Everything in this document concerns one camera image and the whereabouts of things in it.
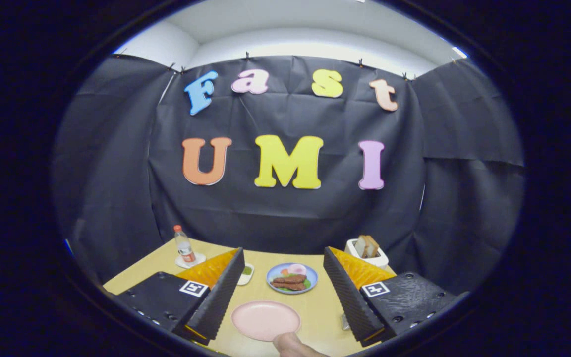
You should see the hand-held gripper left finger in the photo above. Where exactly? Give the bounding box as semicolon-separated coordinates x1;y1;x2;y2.
105;247;246;347

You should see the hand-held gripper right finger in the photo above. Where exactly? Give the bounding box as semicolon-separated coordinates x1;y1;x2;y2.
322;246;464;349

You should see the white divided dish with beans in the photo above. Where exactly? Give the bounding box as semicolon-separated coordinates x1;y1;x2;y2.
236;263;255;286

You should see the blue plate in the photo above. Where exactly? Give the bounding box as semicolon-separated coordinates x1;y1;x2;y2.
266;262;319;295

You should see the green lettuce leaf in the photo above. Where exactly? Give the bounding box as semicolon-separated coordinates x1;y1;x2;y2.
272;273;312;292

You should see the pink plate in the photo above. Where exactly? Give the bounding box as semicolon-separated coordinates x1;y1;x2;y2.
231;300;302;342

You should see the white square coaster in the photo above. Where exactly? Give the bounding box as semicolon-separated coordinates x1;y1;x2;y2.
175;252;207;269

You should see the white toaster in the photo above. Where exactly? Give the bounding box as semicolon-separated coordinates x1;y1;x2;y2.
344;238;390;270

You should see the clear plastic water bottle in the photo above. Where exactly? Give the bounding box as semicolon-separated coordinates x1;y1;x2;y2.
173;225;197;264

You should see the black backdrop cloth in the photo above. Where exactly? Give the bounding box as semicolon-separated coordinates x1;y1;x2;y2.
50;47;526;298

